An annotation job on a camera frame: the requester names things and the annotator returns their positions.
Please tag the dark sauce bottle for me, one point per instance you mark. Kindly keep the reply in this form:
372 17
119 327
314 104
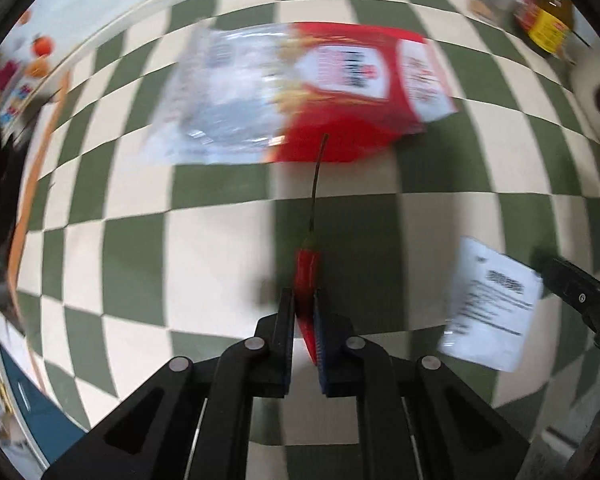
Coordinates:
547 15

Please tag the green white checkered tablecloth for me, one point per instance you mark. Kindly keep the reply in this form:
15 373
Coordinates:
180 220

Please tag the teal base cabinet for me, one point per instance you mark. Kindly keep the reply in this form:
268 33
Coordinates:
40 410

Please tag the red and clear food bag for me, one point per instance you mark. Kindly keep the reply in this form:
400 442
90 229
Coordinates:
340 110

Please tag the long-stemmed red chili pepper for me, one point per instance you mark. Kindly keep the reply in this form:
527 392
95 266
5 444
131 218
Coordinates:
307 270

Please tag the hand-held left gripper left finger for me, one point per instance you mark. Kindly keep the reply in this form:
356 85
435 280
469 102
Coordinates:
280 340

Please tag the clear spice jar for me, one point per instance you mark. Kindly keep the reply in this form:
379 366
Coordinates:
487 7

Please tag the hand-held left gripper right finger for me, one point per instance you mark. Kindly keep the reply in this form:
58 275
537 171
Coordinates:
321 340

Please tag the colourful wall stickers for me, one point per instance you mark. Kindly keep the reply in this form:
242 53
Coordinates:
35 55

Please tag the white printed sachet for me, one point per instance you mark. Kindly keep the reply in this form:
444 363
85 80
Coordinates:
495 305

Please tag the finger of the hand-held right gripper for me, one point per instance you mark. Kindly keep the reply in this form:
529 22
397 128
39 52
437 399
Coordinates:
575 285

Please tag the black induction cooktop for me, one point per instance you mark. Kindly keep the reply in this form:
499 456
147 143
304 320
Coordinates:
2 185

